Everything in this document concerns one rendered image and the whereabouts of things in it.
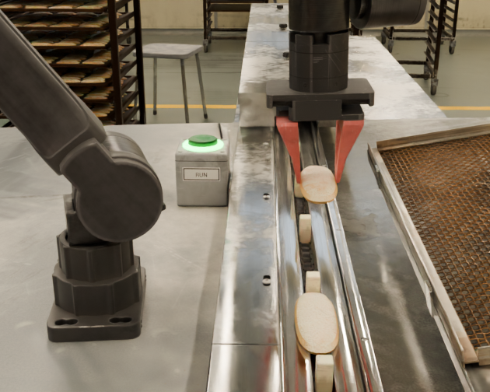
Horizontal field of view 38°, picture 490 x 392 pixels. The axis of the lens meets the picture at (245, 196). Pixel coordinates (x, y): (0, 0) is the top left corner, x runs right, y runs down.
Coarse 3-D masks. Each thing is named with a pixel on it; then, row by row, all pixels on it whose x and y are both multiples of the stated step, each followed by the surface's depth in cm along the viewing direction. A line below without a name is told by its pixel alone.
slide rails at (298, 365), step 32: (288, 160) 106; (288, 192) 94; (288, 224) 84; (320, 224) 84; (288, 256) 76; (320, 256) 76; (288, 288) 70; (320, 288) 70; (288, 320) 64; (288, 352) 60; (352, 352) 60; (288, 384) 55; (352, 384) 55
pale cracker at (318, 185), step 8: (312, 168) 76; (320, 168) 76; (304, 176) 74; (312, 176) 74; (320, 176) 74; (328, 176) 74; (304, 184) 72; (312, 184) 72; (320, 184) 71; (328, 184) 71; (336, 184) 73; (304, 192) 71; (312, 192) 70; (320, 192) 70; (328, 192) 70; (336, 192) 71; (312, 200) 70; (320, 200) 69; (328, 200) 69
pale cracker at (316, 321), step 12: (300, 300) 66; (312, 300) 66; (324, 300) 66; (300, 312) 64; (312, 312) 64; (324, 312) 64; (300, 324) 62; (312, 324) 62; (324, 324) 62; (336, 324) 62; (300, 336) 61; (312, 336) 60; (324, 336) 60; (336, 336) 61; (312, 348) 59; (324, 348) 59
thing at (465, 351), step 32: (480, 128) 96; (384, 160) 94; (448, 160) 89; (416, 192) 82; (480, 192) 79; (416, 224) 74; (416, 256) 66; (448, 256) 67; (480, 288) 61; (448, 320) 55; (480, 352) 51
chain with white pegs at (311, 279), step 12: (276, 0) 311; (300, 192) 94; (300, 204) 93; (300, 216) 81; (300, 228) 81; (300, 240) 82; (300, 252) 79; (312, 252) 79; (312, 264) 76; (312, 276) 68; (312, 288) 68; (312, 360) 60; (324, 360) 55; (312, 372) 59; (324, 372) 55; (324, 384) 55
